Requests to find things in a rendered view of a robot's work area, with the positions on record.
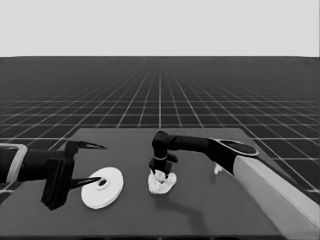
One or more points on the large thick white disc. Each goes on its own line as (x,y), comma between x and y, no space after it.
(93,196)

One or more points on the white round carrier with pins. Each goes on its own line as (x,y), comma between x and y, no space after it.
(165,188)

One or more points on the small white T-shaped piece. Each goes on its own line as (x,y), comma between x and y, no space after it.
(217,170)

